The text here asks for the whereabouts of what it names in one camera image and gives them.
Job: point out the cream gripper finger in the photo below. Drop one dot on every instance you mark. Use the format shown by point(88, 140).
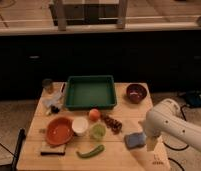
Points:
point(151, 143)

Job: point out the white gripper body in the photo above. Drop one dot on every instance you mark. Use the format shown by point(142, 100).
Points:
point(149, 129)

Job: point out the blue sponge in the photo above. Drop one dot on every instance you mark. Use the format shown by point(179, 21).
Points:
point(135, 140)

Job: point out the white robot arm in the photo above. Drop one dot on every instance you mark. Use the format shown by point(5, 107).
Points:
point(163, 118)

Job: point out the green plastic tray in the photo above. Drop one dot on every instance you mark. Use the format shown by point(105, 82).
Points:
point(87, 92)

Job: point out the dark grape bunch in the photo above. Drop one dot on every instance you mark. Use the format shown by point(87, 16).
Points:
point(112, 123)

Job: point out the dark red bowl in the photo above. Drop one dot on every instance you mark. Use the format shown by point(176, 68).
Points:
point(136, 93)

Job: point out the dark blue object on floor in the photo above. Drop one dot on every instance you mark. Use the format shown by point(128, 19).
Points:
point(193, 99)

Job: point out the light green cup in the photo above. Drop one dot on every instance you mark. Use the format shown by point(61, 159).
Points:
point(97, 131)

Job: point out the green chili pepper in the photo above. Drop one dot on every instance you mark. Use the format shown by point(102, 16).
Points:
point(97, 150)

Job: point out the orange peach fruit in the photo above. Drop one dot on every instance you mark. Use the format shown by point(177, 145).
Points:
point(94, 115)

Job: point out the white cup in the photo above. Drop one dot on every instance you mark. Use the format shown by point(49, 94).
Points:
point(80, 126)

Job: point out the orange bowl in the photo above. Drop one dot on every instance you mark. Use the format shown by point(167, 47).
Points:
point(59, 131)

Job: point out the crumpled clear plastic bag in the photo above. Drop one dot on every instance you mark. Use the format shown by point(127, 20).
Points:
point(53, 104)

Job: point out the small wooden board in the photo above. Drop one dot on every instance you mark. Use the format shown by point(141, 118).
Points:
point(47, 149)

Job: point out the black pole left of table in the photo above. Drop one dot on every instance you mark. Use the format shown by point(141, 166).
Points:
point(21, 137)

